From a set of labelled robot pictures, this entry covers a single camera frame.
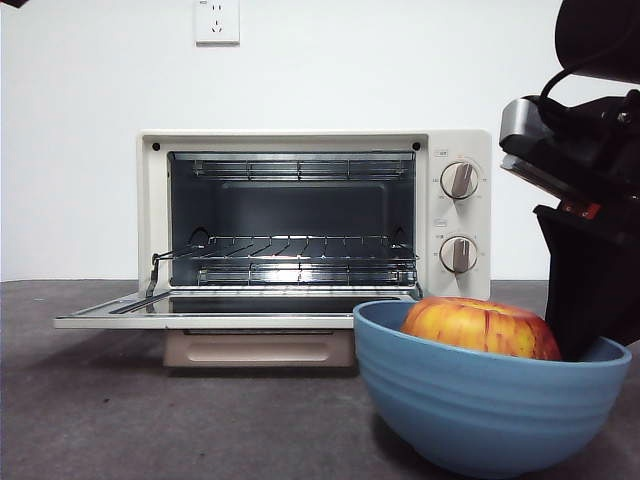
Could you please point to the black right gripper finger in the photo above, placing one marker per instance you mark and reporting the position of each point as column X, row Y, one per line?
column 590, row 280

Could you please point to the red yellow apple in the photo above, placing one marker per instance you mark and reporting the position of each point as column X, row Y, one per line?
column 475, row 325

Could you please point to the blue ribbed bowl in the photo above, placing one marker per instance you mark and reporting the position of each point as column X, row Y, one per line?
column 490, row 415

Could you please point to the oven door with glass window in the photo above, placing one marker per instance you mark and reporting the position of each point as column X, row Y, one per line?
column 225, row 320

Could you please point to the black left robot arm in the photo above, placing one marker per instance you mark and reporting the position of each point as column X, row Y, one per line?
column 10, row 2

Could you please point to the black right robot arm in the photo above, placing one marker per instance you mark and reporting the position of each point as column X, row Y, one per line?
column 600, row 35

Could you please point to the beige oven knob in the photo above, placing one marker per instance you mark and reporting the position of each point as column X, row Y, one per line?
column 459, row 180
column 458, row 255

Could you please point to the cream toaster oven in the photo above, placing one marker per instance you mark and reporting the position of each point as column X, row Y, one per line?
column 482, row 145

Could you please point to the metal heating element guard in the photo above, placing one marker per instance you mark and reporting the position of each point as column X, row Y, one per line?
column 300, row 169
column 300, row 274

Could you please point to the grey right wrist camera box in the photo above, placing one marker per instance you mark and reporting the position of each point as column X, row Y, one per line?
column 520, row 117

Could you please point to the white wall socket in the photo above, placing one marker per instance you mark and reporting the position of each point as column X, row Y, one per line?
column 217, row 25

